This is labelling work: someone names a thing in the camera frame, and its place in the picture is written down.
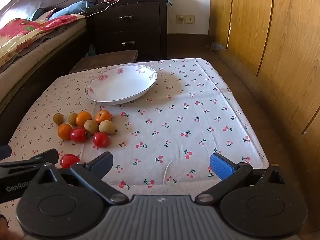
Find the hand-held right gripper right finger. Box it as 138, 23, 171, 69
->
195, 152, 286, 204

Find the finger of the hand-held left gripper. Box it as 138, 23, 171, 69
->
0, 145, 12, 159
0, 149, 60, 179

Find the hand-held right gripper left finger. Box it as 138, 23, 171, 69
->
32, 151, 129, 205

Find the red cherry tomato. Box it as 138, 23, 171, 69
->
93, 132, 109, 148
70, 127, 88, 143
60, 154, 81, 168

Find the orange tangerine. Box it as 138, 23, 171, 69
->
76, 111, 92, 128
95, 110, 112, 124
58, 123, 73, 140

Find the white floral rimmed plate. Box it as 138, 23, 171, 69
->
85, 64, 158, 105

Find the white cherry print tablecloth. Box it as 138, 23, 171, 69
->
0, 58, 272, 228

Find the beige mattress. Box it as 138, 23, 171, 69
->
0, 20, 88, 100

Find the brown wooden stool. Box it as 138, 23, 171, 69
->
69, 49, 139, 74

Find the green plastic bag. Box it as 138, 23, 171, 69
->
85, 44, 97, 57

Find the red floral quilt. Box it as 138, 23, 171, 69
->
0, 14, 85, 67

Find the dark nightstand drawer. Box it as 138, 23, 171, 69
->
93, 1, 161, 33
96, 30, 161, 59

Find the yellow wooden wardrobe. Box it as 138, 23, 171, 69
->
210, 0, 320, 170

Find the dark wooden nightstand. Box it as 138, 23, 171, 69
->
86, 0, 168, 62

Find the dark green cushion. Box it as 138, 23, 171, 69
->
27, 7, 47, 22

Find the blue pillow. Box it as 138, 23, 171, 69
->
49, 0, 97, 20

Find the beige wall socket panel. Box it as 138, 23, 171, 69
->
177, 14, 195, 25

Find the white cable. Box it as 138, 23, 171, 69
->
85, 0, 130, 18

